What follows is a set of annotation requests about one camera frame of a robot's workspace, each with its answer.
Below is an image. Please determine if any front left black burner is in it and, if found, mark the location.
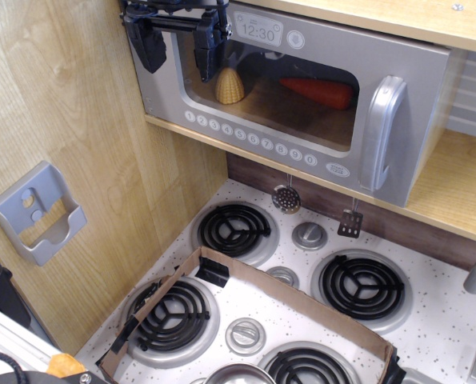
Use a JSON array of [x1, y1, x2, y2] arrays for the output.
[[134, 278, 214, 354]]

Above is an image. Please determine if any front grey stove knob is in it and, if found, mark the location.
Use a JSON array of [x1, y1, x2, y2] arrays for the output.
[[225, 318, 266, 356]]

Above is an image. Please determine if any black burner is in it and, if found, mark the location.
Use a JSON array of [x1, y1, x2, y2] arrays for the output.
[[134, 278, 214, 354], [195, 203, 272, 258], [266, 348, 352, 384], [315, 254, 406, 321]]

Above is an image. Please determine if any orange object at bottom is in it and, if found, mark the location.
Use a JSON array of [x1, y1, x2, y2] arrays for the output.
[[46, 353, 86, 378]]

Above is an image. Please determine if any back left black burner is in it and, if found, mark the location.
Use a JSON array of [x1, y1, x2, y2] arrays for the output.
[[195, 203, 272, 258]]

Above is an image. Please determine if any yellow toy corn cob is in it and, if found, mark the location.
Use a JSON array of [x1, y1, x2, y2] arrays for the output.
[[214, 67, 245, 105]]

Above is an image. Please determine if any grey stove knob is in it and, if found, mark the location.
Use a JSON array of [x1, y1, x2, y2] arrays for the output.
[[225, 318, 266, 356], [291, 222, 328, 250], [266, 266, 299, 289]]

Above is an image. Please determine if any front right black burner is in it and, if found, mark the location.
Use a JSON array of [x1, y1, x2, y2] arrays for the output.
[[266, 348, 352, 384]]

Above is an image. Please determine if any brown cardboard barrier strip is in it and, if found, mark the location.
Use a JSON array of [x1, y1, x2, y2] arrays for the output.
[[96, 246, 406, 383]]

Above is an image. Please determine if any hanging toy spatula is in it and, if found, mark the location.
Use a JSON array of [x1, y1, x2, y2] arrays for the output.
[[338, 198, 363, 238]]

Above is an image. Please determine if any middle grey stove knob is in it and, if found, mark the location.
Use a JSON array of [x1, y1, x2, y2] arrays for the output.
[[266, 266, 299, 289]]

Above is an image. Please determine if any hanging toy strainer spoon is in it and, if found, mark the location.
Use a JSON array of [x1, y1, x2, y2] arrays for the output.
[[271, 174, 302, 214]]

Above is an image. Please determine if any back grey stove knob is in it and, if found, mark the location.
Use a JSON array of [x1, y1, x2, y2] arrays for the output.
[[291, 222, 328, 250]]

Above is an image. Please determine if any silver metal pot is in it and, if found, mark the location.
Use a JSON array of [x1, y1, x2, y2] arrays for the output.
[[203, 362, 275, 384]]

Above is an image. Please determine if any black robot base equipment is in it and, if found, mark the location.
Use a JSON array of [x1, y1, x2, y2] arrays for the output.
[[0, 265, 31, 328]]

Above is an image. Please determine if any orange toy carrot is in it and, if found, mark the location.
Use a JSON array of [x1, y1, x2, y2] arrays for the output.
[[278, 78, 354, 110]]

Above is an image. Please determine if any grey wall phone holder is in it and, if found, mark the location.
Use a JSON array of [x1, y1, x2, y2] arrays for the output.
[[0, 161, 87, 266]]

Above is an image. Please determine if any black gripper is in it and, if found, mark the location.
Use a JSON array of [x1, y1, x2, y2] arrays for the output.
[[121, 1, 232, 82]]

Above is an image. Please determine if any back right black burner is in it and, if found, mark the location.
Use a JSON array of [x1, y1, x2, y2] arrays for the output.
[[315, 254, 406, 321]]

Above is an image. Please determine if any black braided cable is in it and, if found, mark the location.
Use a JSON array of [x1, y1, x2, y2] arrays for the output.
[[0, 349, 26, 384]]

